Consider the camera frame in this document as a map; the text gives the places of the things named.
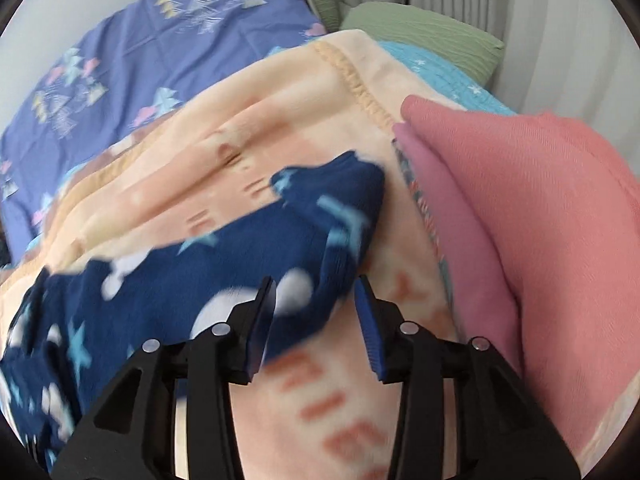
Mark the coral folded cloth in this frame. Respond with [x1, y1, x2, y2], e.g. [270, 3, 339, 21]
[400, 94, 640, 462]

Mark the turquoise star quilt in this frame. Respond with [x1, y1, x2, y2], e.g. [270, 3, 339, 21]
[377, 40, 518, 117]

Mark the peach printed fleece blanket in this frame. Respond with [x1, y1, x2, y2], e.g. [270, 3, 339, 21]
[0, 29, 626, 480]

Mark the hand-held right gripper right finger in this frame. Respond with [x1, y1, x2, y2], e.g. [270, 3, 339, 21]
[354, 275, 583, 480]

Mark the purple tree printed bedsheet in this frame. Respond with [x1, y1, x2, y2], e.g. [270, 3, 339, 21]
[0, 0, 327, 257]

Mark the navy star printed fleece garment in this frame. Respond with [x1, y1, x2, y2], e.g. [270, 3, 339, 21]
[0, 150, 388, 476]

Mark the pink folded cloth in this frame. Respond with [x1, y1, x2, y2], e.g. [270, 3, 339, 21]
[392, 121, 523, 377]

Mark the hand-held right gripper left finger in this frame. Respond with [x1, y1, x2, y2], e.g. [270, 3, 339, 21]
[50, 276, 278, 480]

